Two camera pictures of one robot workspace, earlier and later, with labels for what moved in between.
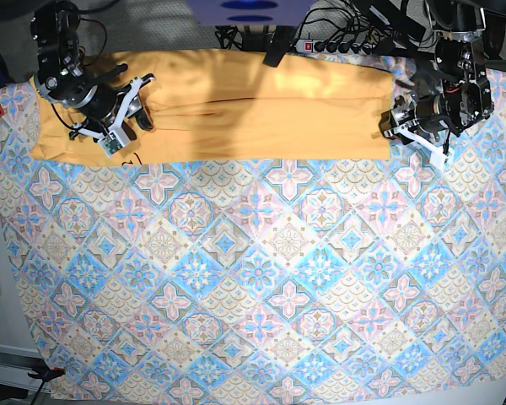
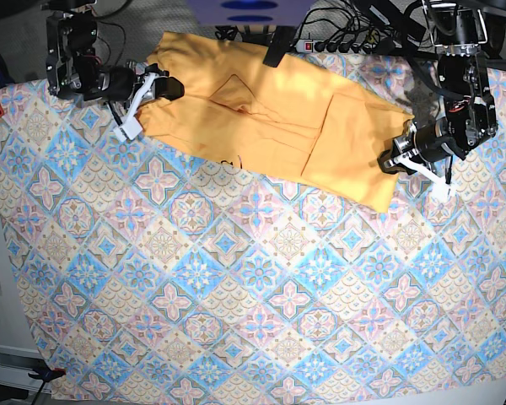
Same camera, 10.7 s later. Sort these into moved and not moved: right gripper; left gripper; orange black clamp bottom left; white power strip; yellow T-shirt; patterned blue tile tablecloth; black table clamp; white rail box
Moved: yellow T-shirt; left gripper; right gripper
Not moved: black table clamp; white power strip; orange black clamp bottom left; patterned blue tile tablecloth; white rail box
